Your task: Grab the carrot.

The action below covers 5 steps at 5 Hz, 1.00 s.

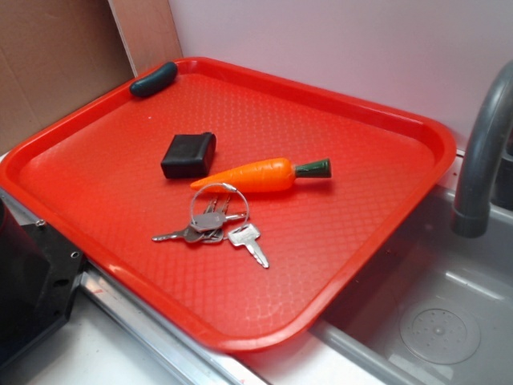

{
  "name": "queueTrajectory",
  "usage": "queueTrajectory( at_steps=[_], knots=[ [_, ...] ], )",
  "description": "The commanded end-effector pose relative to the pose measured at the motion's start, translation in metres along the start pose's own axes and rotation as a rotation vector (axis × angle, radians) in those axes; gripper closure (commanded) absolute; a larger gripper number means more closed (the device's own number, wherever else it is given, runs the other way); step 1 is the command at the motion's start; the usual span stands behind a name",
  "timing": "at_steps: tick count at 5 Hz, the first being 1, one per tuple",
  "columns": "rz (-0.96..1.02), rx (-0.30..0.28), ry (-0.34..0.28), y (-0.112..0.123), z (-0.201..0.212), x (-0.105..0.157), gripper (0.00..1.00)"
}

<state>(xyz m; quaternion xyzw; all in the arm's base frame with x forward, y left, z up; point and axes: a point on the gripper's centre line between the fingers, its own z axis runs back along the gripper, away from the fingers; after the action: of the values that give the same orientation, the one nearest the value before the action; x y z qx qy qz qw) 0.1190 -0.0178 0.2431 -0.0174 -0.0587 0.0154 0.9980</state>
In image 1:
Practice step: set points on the silver keys under ring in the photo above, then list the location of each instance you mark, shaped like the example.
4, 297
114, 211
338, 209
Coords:
211, 224

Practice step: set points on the grey toy faucet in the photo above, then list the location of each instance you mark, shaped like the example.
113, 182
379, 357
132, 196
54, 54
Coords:
486, 175

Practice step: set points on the grey toy sink basin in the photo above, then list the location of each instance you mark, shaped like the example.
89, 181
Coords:
430, 307

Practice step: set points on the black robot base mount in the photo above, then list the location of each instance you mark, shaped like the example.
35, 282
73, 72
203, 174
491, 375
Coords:
40, 272

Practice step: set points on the dark green toy cucumber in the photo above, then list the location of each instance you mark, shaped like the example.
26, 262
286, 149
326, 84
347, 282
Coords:
154, 82

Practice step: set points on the orange toy carrot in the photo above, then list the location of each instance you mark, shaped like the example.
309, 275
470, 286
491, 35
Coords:
273, 175

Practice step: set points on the silver key left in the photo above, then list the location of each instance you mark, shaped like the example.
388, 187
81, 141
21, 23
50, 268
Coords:
188, 234

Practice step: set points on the black rectangular block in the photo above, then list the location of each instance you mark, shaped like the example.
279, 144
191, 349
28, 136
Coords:
189, 156

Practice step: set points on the silver key right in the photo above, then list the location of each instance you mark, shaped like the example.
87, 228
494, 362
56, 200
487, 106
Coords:
246, 236

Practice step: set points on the brown cardboard panel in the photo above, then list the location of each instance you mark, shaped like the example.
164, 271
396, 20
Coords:
57, 56

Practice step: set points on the silver key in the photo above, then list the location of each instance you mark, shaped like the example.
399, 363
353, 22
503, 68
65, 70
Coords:
188, 234
246, 236

